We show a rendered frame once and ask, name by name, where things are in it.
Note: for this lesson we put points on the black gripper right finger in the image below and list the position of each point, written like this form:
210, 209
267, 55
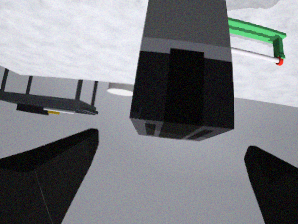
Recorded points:
275, 186

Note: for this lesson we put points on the grey pin with dark red head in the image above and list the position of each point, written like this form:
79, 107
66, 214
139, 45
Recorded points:
277, 60

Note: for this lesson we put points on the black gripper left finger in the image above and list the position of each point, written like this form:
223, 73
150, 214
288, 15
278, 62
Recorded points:
38, 186

